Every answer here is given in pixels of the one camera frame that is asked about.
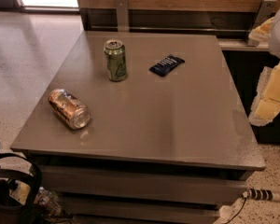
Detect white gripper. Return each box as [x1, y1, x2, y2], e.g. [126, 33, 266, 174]
[248, 9, 280, 127]

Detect orange soda can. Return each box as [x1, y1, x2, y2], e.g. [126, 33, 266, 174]
[48, 89, 91, 130]

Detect green soda can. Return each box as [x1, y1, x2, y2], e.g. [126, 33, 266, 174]
[104, 39, 127, 82]

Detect grey table with drawers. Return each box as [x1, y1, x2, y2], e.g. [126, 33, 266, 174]
[12, 32, 265, 224]

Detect crumpled plastic bottle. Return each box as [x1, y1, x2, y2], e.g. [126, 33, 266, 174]
[35, 187, 63, 216]

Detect black headphones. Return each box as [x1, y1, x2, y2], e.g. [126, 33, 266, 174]
[0, 153, 42, 224]

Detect right metal wall bracket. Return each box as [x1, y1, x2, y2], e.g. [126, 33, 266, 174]
[245, 0, 277, 47]

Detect metal wall bracket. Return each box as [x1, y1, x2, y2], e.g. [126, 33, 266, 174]
[245, 0, 277, 47]
[115, 0, 130, 32]

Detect black white striped cable plug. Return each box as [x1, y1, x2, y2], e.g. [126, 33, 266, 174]
[243, 189, 280, 203]

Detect left metal wall bracket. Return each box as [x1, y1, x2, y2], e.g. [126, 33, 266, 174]
[115, 0, 130, 32]

